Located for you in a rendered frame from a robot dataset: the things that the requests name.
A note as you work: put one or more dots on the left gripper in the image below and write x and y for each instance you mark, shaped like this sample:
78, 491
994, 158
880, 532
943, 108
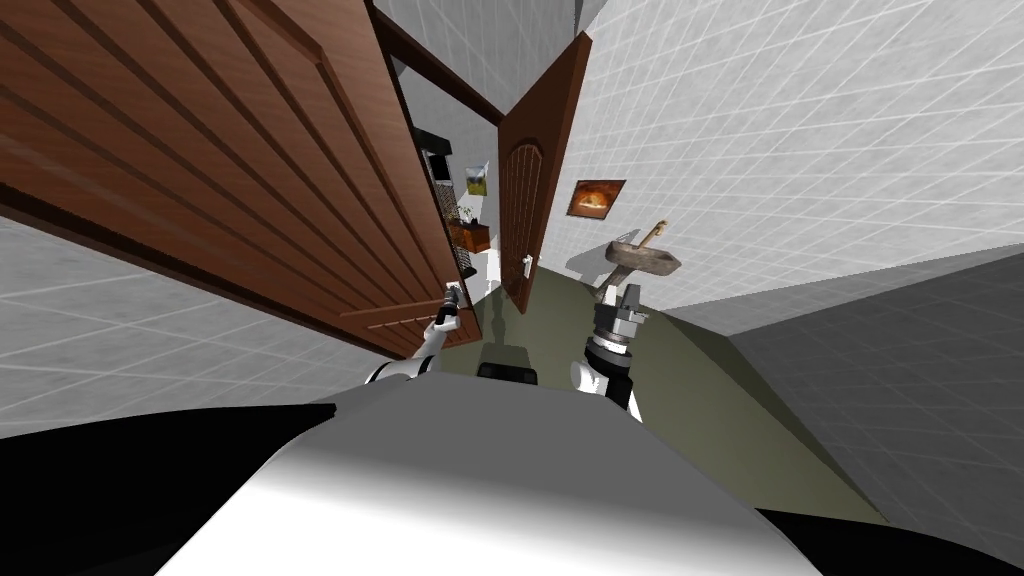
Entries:
450, 310

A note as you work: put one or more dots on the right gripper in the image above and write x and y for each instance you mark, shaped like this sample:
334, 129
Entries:
620, 324

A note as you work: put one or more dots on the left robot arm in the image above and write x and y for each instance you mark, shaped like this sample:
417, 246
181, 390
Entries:
80, 496

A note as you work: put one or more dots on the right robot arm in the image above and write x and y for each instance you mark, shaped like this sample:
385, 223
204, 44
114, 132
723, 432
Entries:
606, 356

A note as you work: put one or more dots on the brown sink with faucet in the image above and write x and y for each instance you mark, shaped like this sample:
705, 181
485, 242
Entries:
640, 258

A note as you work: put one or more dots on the brown shelf with plant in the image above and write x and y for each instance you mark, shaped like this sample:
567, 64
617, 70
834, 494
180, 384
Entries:
470, 237

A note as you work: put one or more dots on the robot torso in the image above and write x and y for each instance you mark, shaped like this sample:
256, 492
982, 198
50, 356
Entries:
480, 480

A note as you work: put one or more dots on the brown arched panel door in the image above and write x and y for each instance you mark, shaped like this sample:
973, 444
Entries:
532, 120

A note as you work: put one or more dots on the brown slatted door leaf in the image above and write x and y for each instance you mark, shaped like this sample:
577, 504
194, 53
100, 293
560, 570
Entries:
200, 120

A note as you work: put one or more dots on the orange framed wall picture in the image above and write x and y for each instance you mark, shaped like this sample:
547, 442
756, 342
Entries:
596, 198

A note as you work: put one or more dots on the green yellow wall picture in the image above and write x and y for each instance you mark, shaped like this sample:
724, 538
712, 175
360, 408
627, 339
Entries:
477, 180

